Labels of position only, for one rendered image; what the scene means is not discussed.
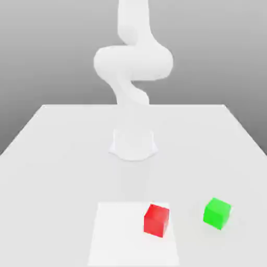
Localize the small red cube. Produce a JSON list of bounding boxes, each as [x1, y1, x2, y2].
[[143, 203, 170, 238]]

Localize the small green cube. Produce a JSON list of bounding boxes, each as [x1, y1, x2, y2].
[[203, 197, 232, 231]]

